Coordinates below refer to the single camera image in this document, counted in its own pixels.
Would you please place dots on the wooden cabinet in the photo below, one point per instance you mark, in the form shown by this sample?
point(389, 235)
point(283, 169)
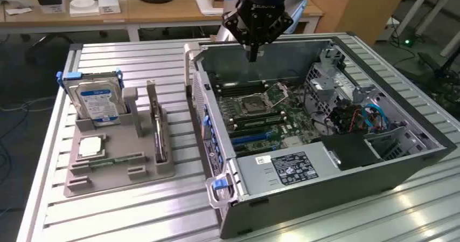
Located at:
point(359, 10)

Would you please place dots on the black open PC case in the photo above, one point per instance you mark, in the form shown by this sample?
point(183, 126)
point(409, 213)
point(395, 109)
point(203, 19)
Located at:
point(323, 199)

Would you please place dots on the blue disk carrier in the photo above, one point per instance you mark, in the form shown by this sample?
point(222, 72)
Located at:
point(70, 75)

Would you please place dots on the black office chair base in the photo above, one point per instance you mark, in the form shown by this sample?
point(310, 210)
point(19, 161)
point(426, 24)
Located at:
point(54, 38)

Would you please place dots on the grey power supply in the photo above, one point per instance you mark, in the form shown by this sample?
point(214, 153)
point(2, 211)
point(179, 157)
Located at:
point(259, 177)

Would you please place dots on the stack of white papers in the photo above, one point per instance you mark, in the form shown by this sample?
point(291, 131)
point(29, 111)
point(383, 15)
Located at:
point(209, 7)

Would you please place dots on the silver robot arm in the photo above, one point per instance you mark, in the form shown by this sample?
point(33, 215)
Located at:
point(229, 23)

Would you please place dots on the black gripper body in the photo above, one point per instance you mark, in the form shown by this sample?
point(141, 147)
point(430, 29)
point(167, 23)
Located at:
point(261, 13)

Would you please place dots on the CPU socket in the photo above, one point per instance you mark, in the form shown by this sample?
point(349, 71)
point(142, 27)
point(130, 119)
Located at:
point(254, 103)

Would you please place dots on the green RAM stick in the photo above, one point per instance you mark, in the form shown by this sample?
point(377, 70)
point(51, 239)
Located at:
point(109, 162)

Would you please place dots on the plain white box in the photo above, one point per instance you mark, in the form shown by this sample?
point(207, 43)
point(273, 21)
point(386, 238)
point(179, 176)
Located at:
point(110, 6)

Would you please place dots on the white paper note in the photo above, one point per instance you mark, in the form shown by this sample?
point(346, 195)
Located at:
point(18, 10)

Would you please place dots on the blue expansion slot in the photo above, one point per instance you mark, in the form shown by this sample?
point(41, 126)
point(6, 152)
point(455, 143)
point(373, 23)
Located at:
point(249, 140)

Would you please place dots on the wooden desk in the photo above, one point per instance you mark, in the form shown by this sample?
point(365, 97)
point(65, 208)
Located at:
point(162, 13)

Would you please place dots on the graphics card with metal bracket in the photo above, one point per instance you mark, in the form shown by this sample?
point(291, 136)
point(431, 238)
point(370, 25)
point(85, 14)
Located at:
point(161, 134)

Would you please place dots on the grey parts rack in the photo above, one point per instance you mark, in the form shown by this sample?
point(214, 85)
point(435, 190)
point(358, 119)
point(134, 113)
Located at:
point(119, 182)

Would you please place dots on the hard disk with blue label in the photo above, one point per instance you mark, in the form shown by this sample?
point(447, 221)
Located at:
point(97, 104)

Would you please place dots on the green motherboard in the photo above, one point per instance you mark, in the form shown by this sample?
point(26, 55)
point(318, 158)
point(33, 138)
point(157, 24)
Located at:
point(291, 123)

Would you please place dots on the socket cover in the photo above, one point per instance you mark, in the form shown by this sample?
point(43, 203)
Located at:
point(278, 93)

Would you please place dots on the blue case latch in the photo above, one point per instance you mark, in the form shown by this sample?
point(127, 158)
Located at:
point(219, 185)

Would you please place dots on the white box with black top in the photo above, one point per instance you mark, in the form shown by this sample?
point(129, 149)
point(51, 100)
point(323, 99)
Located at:
point(51, 3)

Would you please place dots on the installed RAM stick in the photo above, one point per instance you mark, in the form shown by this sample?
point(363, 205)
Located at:
point(259, 119)

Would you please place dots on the metal drive cage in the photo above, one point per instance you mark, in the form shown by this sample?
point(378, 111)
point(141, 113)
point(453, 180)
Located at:
point(326, 73)

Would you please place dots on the silver CPU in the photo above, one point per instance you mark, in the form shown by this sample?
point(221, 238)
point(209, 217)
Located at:
point(90, 146)

